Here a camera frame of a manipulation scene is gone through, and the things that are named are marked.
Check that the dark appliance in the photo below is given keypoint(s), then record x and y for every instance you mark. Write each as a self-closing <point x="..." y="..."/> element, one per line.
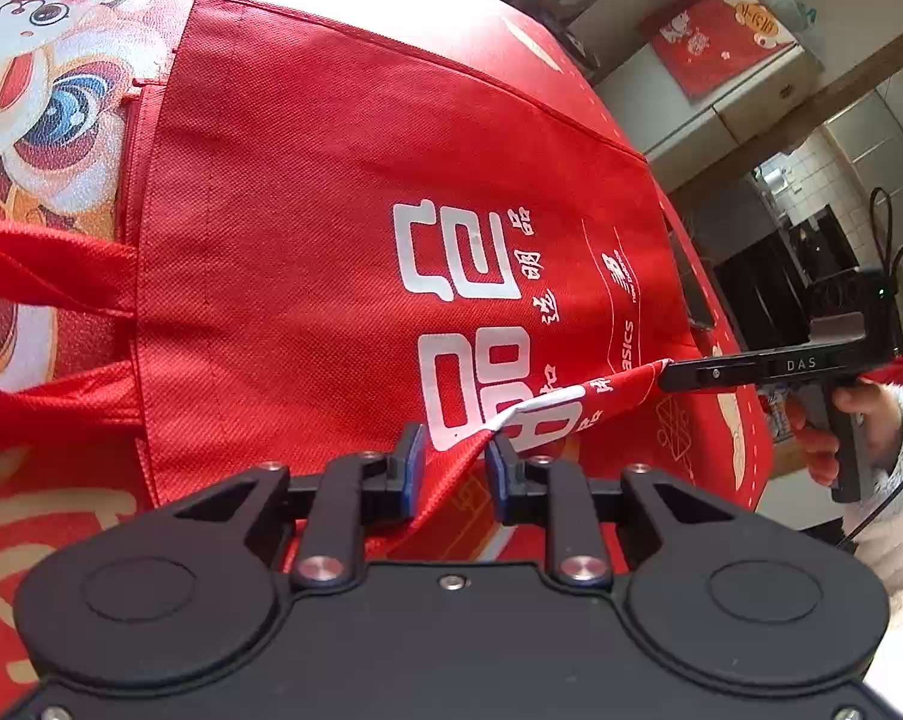
<point x="766" y="292"/>

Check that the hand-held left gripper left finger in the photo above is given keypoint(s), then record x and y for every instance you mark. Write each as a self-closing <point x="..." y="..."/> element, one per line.
<point x="415" y="476"/>

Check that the white cabinet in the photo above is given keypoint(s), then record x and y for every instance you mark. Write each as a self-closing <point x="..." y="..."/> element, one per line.
<point x="751" y="112"/>

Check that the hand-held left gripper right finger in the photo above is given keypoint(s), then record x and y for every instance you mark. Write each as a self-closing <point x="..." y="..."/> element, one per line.
<point x="494" y="476"/>

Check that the light blue plastic bag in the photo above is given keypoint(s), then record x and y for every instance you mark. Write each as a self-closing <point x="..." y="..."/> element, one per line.
<point x="792" y="7"/>

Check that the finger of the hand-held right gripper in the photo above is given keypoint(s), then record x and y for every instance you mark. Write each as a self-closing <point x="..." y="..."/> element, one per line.
<point x="710" y="375"/>

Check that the red shopping bag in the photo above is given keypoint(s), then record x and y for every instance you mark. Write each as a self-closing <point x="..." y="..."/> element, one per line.
<point x="309" y="202"/>

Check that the person's right hand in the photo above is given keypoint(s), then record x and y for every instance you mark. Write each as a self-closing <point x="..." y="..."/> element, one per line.
<point x="877" y="420"/>

